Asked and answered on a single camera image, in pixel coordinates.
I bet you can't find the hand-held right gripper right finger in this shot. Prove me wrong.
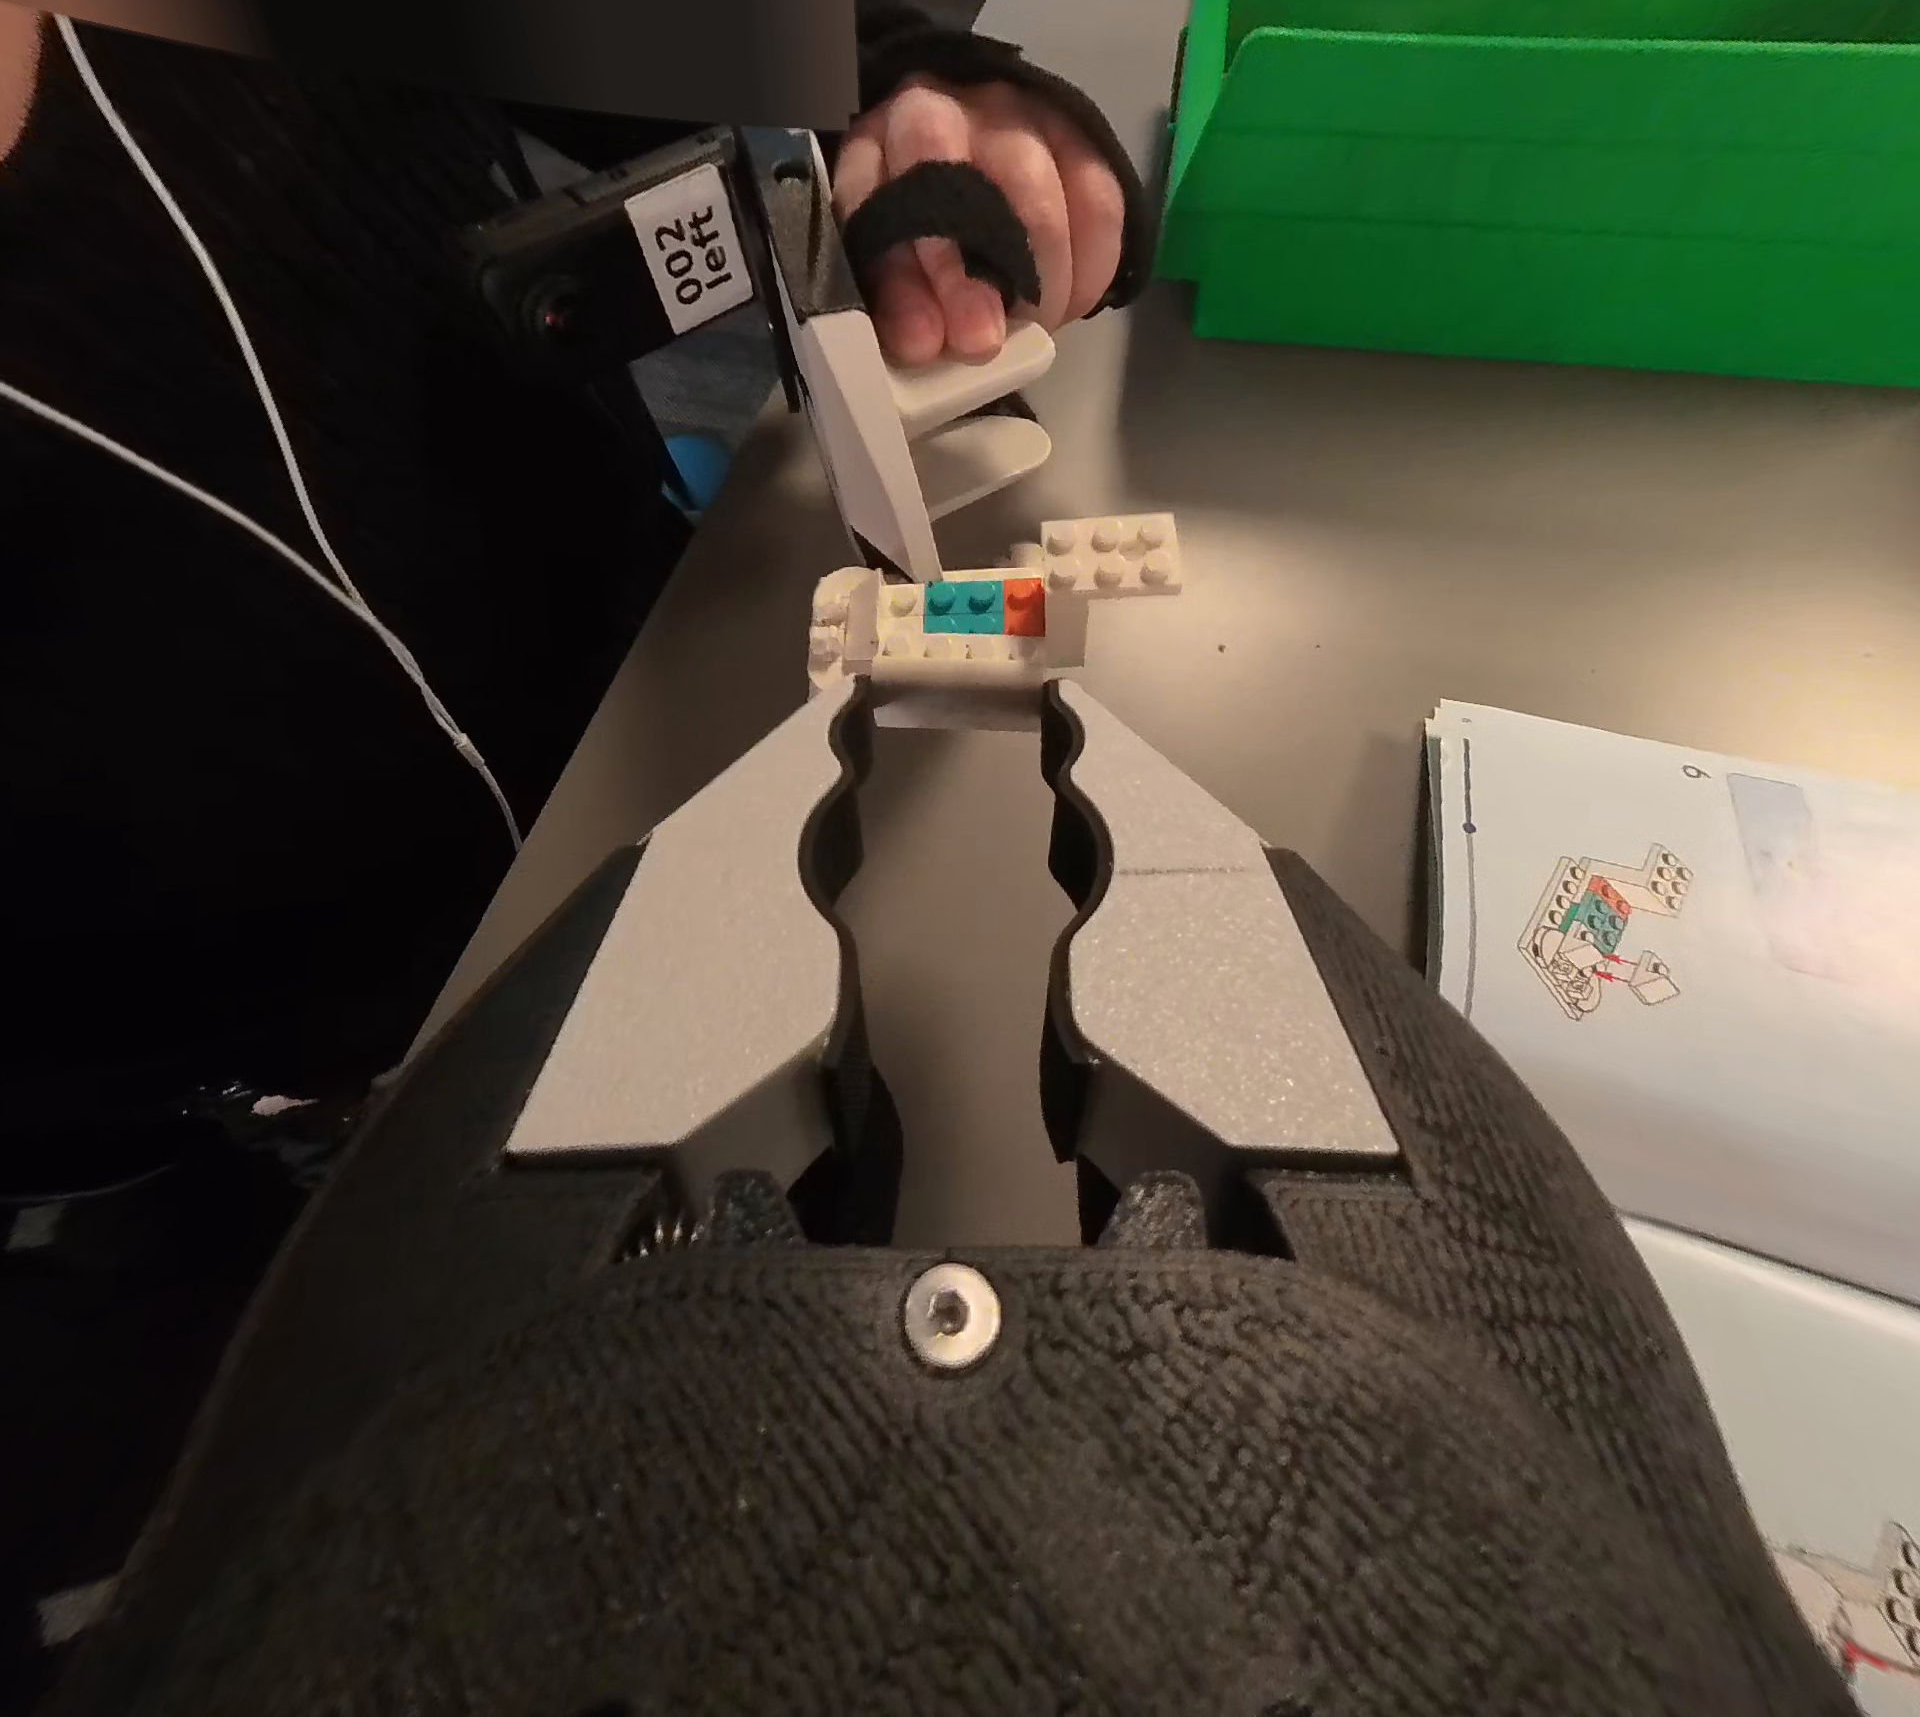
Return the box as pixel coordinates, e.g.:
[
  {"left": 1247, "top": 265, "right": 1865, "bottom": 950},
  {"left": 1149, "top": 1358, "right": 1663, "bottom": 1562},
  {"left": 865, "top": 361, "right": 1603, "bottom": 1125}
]
[{"left": 1042, "top": 683, "right": 1410, "bottom": 1214}]

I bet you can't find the person's left hand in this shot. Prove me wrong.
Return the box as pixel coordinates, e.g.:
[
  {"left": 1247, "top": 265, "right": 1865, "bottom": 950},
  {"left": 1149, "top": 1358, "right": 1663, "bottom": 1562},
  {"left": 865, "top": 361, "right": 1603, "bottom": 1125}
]
[{"left": 826, "top": 58, "right": 1140, "bottom": 367}]

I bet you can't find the white earphone cable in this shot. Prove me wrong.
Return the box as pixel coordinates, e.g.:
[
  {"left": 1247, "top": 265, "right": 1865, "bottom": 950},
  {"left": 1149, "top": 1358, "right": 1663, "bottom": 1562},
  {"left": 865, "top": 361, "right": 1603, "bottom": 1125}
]
[{"left": 0, "top": 13, "right": 522, "bottom": 848}]

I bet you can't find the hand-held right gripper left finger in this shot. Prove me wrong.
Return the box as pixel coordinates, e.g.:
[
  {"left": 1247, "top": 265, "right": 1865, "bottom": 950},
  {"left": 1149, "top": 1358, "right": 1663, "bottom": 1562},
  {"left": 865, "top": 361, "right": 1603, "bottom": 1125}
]
[{"left": 501, "top": 683, "right": 908, "bottom": 1214}]

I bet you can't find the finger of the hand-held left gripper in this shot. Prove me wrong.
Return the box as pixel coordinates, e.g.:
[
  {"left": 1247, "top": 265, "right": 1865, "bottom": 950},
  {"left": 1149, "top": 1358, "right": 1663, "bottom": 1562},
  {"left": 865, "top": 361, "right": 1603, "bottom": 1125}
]
[{"left": 787, "top": 315, "right": 953, "bottom": 588}]

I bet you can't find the white lego brick model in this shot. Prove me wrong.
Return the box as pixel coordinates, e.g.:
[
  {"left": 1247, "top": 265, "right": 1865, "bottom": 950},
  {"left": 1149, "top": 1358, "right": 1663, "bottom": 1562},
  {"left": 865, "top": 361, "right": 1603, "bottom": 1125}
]
[{"left": 808, "top": 511, "right": 1201, "bottom": 731}]

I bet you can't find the open instruction booklet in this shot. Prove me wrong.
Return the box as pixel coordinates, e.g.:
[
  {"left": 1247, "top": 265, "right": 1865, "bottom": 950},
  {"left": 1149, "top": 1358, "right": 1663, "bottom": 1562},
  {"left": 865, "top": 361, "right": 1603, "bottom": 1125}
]
[{"left": 1426, "top": 696, "right": 1920, "bottom": 1717}]

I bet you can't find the green plastic bin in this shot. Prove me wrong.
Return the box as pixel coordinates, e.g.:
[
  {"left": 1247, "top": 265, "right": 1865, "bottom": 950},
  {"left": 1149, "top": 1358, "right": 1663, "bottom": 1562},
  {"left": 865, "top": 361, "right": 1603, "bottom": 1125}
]
[
  {"left": 1166, "top": 0, "right": 1920, "bottom": 206},
  {"left": 1201, "top": 277, "right": 1920, "bottom": 388},
  {"left": 1181, "top": 168, "right": 1920, "bottom": 302}
]

